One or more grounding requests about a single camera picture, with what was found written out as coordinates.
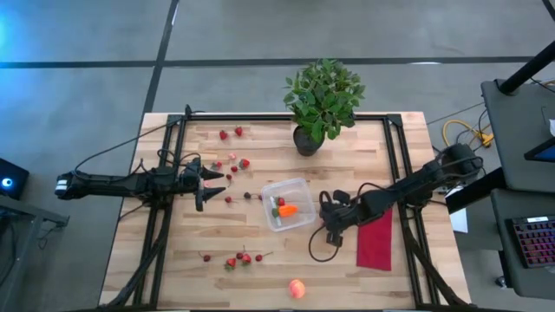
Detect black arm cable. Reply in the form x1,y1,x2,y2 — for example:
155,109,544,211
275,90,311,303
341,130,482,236
308,223,344,263
73,103,205,183

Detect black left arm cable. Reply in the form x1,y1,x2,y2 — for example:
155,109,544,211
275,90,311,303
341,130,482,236
73,103,205,183

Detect black backlit keyboard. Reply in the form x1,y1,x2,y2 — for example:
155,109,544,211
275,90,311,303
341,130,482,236
505,215,555,270

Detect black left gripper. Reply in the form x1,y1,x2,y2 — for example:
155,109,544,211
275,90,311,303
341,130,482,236
175,158,227,212

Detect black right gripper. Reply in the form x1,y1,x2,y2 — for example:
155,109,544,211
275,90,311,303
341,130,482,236
321,189,369,248

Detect yellow cable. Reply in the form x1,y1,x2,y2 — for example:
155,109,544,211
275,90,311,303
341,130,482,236
441,119,495,158

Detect black box with blue light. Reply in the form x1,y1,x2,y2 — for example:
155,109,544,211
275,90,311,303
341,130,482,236
0,158,30,201

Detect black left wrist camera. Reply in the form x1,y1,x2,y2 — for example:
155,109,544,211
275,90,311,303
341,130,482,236
184,156,204,179

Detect black monitor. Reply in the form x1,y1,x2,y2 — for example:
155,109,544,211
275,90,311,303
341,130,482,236
523,137,555,164

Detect toy peach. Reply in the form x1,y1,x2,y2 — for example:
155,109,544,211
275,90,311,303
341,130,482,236
288,279,307,300

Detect orange toy carrot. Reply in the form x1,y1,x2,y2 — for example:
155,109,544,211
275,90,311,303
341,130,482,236
271,203,300,219

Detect white paper sheet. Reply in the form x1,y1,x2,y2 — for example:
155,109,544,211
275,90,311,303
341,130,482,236
448,185,470,235

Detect clear plastic tupperware container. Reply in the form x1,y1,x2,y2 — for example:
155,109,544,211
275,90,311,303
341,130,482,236
260,177,317,233

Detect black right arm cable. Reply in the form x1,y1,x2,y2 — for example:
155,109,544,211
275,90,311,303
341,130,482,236
308,223,344,263

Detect black pole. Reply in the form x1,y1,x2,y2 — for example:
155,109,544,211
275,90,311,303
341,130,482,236
497,40,555,95

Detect grey desk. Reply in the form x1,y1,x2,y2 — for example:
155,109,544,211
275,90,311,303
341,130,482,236
480,78,555,194
489,188,555,301

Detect green potted plant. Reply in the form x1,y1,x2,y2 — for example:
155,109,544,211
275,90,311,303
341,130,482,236
282,58,367,158

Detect grey metal stand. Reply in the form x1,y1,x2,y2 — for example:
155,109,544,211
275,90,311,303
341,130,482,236
0,194,70,312

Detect red folded cloth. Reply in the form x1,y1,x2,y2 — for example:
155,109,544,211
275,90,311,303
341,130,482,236
356,206,394,272

